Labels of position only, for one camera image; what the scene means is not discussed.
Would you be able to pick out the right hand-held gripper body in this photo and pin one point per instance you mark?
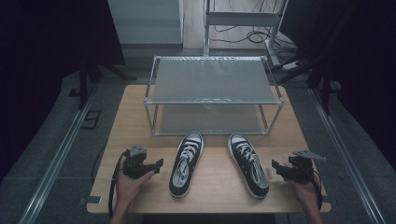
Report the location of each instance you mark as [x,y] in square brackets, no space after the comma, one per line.
[302,169]

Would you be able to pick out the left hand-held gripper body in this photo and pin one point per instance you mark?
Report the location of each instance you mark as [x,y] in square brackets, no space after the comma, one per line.
[134,165]

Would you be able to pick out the black canvas sneaker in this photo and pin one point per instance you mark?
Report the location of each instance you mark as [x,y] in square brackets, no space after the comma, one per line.
[185,165]
[249,165]

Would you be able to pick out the metal shoe rack grey shelves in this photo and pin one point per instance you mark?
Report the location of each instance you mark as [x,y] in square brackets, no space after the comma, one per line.
[211,81]

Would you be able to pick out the grey tape piece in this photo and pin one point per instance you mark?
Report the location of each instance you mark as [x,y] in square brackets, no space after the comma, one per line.
[332,201]
[91,200]

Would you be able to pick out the black floor stand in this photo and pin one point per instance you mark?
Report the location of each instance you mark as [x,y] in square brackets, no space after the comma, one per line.
[85,81]

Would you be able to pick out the white power strip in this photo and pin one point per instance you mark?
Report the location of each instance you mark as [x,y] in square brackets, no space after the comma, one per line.
[292,65]

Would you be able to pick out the dark curtain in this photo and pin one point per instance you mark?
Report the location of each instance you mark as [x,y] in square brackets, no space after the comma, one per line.
[40,62]
[358,62]

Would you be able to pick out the white panel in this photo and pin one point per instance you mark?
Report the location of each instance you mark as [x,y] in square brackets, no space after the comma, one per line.
[144,21]

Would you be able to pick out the white metal stand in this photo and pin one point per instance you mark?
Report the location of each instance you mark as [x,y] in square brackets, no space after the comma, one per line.
[241,18]

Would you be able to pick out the metal floor rail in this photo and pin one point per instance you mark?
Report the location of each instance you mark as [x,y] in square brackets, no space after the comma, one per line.
[345,155]
[56,161]

